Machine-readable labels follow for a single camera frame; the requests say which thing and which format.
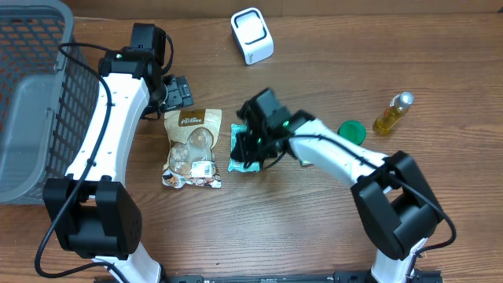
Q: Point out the small teal tissue pack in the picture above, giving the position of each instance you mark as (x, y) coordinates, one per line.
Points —
(305, 163)

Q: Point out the green lid jar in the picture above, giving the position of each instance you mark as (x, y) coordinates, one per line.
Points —
(353, 131)

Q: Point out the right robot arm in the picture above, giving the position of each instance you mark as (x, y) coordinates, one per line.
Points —
(395, 203)

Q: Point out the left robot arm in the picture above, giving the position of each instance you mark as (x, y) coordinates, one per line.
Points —
(91, 212)

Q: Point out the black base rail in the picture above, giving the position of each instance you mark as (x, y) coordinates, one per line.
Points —
(267, 279)

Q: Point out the grey plastic shopping basket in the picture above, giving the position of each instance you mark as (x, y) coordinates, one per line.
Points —
(47, 101)

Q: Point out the yellow drink bottle silver cap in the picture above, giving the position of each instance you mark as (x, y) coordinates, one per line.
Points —
(398, 107)

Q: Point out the brown nut pouch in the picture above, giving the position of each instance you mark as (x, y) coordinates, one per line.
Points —
(192, 138)

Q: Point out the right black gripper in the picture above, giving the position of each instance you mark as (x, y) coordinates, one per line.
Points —
(244, 145)

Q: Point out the white barcode scanner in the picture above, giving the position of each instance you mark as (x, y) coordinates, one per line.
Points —
(252, 35)

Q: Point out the mint green snack packet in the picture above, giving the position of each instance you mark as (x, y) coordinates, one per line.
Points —
(233, 164)

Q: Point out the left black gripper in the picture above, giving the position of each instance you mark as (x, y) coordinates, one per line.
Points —
(181, 93)

